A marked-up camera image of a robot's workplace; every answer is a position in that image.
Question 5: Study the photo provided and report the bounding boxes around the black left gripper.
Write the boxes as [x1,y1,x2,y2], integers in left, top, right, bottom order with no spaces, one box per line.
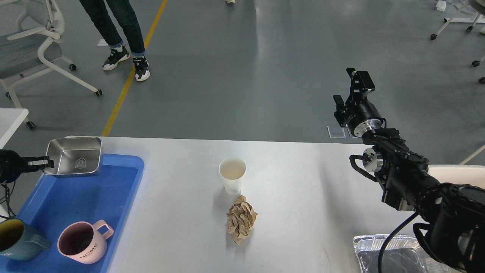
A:
[0,150,55,184]

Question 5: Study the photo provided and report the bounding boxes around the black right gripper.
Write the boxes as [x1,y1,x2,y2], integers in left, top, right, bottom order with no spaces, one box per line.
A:
[333,68,384,138]

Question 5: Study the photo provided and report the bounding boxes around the square stainless steel tray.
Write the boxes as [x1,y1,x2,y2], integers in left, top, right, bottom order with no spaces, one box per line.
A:
[43,137,104,178]

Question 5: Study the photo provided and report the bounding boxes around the pink mug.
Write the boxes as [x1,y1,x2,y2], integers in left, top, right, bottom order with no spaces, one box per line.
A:
[57,220,114,265]

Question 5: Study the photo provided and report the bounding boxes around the white paper cup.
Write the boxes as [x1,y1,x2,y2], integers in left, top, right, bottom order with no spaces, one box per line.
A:
[218,157,247,194]

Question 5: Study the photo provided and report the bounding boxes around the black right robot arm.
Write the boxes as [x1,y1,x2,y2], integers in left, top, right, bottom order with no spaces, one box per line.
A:
[333,67,485,273]

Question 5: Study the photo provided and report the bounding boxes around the blue plastic tray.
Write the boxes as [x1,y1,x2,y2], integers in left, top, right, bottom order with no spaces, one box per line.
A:
[1,154,144,273]

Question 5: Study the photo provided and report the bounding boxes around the white side table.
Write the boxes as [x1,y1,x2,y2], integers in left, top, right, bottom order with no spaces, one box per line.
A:
[0,108,29,149]

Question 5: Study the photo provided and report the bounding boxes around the teal and yellow mug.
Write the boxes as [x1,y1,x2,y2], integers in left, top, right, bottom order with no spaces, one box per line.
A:
[0,219,52,261]

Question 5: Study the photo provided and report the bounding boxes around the grey office chair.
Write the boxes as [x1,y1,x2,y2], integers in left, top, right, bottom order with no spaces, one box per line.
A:
[0,0,102,109]

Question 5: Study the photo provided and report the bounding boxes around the beige plastic bin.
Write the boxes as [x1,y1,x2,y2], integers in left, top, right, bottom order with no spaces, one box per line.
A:
[428,165,485,189]

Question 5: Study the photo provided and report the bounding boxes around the white chair legs with castors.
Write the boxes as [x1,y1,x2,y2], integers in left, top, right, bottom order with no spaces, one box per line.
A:
[430,0,485,85]

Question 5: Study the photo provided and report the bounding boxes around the crumpled brown paper ball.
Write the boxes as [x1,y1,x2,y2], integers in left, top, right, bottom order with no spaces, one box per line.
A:
[226,194,258,245]

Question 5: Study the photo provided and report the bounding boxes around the aluminium foil tray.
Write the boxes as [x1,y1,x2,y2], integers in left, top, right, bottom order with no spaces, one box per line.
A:
[353,234,456,273]

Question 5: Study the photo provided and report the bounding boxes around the person in black shirt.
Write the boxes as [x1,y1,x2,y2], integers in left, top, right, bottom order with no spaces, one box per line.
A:
[80,0,150,82]

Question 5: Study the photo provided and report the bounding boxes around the black cables at left edge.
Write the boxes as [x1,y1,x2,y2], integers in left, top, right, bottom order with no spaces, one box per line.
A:
[0,180,17,220]

